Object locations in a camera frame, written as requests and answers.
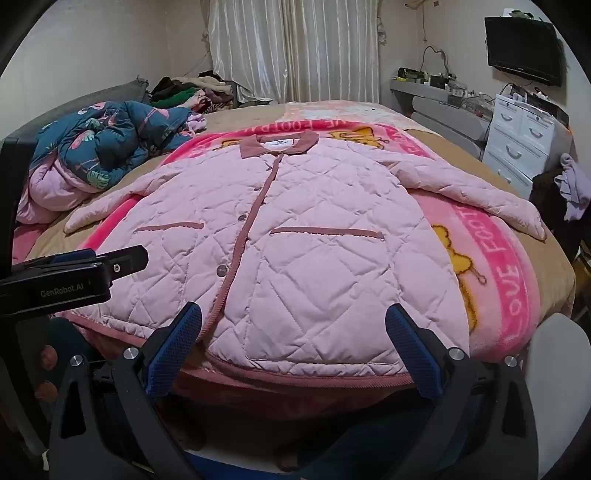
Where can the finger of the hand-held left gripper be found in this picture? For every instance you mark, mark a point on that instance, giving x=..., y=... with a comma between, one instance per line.
x=129, y=261
x=71, y=256

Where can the white round stool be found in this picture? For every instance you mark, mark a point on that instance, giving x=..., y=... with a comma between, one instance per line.
x=563, y=369

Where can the blue floral duvet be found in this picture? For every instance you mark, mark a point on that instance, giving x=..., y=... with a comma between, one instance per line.
x=115, y=138

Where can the bed with tan sheet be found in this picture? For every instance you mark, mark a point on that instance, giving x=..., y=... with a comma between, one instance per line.
x=240, y=121

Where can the grey wall shelf desk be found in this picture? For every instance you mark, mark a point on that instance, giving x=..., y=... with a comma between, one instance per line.
x=443, y=115

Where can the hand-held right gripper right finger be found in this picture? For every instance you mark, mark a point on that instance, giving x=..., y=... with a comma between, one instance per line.
x=413, y=355

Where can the white striped curtain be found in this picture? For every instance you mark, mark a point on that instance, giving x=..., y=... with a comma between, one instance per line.
x=295, y=46

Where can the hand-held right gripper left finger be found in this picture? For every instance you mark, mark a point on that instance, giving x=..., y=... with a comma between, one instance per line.
x=176, y=350

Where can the black box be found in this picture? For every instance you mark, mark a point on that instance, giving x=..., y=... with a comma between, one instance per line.
x=549, y=108

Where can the pale pink patterned blanket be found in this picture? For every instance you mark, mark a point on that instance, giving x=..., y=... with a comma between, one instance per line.
x=332, y=110

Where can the person's left hand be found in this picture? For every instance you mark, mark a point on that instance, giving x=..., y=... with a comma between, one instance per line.
x=47, y=355

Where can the purple cloth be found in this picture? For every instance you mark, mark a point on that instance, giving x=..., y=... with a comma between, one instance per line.
x=572, y=184

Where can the pile of clothes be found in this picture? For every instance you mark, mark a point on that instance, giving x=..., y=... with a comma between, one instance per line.
x=194, y=90

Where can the pink quilted jacket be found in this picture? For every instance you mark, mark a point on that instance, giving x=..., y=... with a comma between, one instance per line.
x=300, y=258

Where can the clutter of small desk things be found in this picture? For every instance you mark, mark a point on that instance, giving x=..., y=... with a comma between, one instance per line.
x=443, y=83

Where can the white drawer cabinet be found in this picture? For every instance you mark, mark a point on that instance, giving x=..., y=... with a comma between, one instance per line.
x=521, y=138

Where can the pink printed blanket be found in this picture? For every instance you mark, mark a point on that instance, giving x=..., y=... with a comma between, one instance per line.
x=498, y=258

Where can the dark chair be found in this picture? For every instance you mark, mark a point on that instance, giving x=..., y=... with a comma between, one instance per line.
x=547, y=194

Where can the grey headboard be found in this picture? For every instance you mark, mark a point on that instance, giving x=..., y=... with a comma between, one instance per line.
x=69, y=104

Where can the black wall television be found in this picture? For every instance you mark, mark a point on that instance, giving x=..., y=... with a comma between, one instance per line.
x=524, y=48

